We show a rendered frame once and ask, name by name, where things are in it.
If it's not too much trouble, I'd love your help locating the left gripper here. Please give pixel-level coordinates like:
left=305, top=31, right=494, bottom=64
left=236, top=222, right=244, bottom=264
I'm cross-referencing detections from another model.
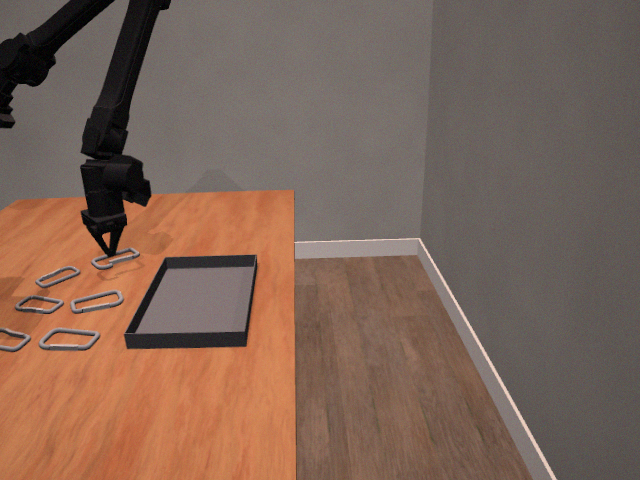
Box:
left=81, top=189, right=127, bottom=257

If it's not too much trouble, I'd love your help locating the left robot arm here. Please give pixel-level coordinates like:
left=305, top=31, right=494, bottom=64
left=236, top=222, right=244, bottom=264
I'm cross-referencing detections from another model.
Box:
left=0, top=0, right=171, bottom=216

